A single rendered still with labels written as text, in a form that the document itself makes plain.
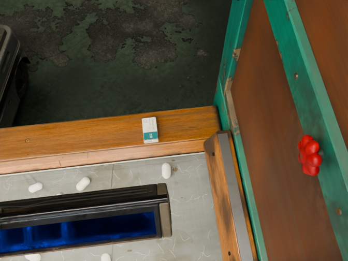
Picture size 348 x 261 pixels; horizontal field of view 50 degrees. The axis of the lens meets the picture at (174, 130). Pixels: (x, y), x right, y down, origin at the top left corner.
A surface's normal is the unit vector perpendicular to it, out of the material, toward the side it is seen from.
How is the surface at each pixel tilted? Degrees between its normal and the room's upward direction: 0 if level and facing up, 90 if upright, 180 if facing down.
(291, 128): 90
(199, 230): 0
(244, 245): 0
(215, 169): 67
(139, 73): 0
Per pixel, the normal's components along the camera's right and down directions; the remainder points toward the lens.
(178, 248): 0.00, -0.44
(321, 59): -0.99, 0.11
